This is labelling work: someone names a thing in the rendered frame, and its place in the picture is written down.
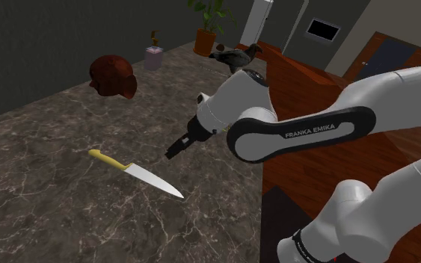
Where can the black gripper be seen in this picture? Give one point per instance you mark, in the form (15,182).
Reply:
(197,132)

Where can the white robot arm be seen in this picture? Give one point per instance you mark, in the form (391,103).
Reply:
(356,222)

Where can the black bird figure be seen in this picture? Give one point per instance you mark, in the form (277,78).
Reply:
(232,58)

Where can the pale purple box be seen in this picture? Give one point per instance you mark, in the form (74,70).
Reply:
(153,60)

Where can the small dark brown ball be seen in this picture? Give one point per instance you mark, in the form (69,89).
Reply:
(220,47)

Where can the potted green plant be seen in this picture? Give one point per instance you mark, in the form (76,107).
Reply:
(205,42)

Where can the small brown figurine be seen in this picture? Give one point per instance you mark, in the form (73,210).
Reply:
(155,38)

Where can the dark robot stand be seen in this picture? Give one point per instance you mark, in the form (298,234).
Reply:
(279,222)

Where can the white door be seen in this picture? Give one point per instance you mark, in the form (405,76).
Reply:
(255,22)

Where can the brown framed dark door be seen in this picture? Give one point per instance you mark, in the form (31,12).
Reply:
(388,56)

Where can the black wall screen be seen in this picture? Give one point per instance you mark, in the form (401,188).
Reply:
(322,30)

